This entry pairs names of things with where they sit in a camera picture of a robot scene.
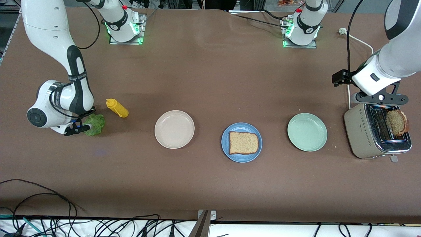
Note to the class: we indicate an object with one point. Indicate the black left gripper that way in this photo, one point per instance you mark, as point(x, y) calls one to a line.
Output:
point(341, 77)

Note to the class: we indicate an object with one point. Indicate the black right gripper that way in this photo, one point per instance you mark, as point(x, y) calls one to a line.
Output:
point(86, 114)

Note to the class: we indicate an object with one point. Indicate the green lettuce leaf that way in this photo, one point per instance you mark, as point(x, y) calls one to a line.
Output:
point(95, 123)

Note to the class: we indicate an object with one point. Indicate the yellow squeeze bottle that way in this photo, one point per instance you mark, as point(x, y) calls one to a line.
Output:
point(119, 110)

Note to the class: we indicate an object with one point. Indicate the brown bread slice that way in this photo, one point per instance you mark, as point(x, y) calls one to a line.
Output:
point(243, 143)
point(397, 122)

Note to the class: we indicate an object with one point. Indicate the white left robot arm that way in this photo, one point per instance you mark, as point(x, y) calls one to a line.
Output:
point(394, 59)

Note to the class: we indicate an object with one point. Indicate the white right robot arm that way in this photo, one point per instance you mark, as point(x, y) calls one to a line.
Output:
point(49, 33)

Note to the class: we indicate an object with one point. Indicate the light green round plate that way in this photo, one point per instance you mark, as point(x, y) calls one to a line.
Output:
point(307, 132)

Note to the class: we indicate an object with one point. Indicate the beige round plate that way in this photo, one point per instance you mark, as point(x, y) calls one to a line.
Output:
point(174, 129)

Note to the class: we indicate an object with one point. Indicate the blue round plate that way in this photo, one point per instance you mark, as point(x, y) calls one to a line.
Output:
point(241, 158)

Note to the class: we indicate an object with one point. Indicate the beige chrome toaster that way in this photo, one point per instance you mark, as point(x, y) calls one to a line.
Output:
point(360, 131)

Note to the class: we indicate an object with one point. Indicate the orange background object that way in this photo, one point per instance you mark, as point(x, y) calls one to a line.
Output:
point(289, 2)

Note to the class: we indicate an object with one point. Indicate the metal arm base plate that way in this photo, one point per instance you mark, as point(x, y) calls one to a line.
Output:
point(299, 46)
point(142, 19)

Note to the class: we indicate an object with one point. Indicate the aluminium table bracket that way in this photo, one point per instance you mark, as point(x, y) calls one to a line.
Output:
point(202, 227)

